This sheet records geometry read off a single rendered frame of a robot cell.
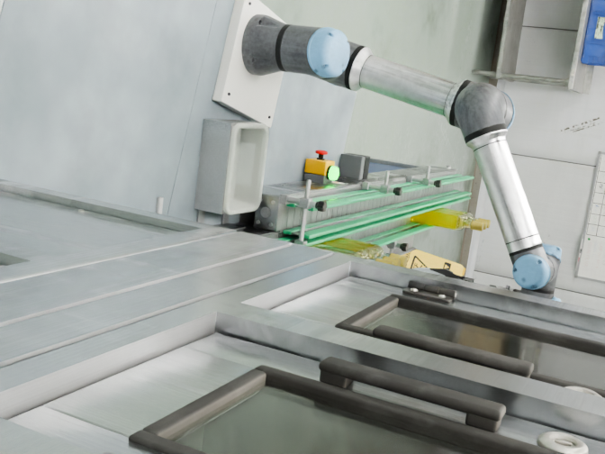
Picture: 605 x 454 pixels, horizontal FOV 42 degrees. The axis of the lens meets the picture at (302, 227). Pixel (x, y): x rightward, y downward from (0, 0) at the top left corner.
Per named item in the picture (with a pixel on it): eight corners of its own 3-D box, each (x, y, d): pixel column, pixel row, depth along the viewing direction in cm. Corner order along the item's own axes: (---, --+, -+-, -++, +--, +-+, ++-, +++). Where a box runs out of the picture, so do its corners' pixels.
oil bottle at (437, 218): (410, 221, 315) (480, 235, 303) (411, 207, 314) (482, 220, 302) (414, 220, 320) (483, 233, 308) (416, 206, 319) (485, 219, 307)
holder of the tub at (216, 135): (192, 230, 196) (219, 236, 193) (203, 118, 191) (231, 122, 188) (228, 223, 211) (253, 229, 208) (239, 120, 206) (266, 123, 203)
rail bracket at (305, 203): (274, 239, 207) (317, 249, 202) (282, 176, 204) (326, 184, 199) (279, 238, 210) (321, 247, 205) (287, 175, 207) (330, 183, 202)
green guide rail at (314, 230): (282, 233, 211) (309, 239, 208) (283, 230, 211) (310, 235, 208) (454, 192, 368) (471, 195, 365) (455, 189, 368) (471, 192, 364)
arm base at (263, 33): (248, 6, 194) (284, 10, 190) (275, 22, 208) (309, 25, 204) (237, 68, 195) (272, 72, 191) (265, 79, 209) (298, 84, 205)
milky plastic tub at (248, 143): (194, 209, 195) (225, 216, 191) (204, 118, 191) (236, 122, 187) (231, 204, 210) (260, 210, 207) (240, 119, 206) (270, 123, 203)
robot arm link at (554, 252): (559, 249, 177) (550, 296, 178) (565, 247, 187) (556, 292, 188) (524, 241, 180) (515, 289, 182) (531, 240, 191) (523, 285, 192)
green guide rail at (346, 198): (285, 205, 210) (312, 211, 206) (286, 202, 210) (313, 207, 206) (456, 176, 367) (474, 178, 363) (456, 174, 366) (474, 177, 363)
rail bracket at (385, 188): (359, 189, 259) (398, 196, 254) (363, 167, 258) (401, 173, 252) (364, 188, 263) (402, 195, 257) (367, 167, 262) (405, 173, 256)
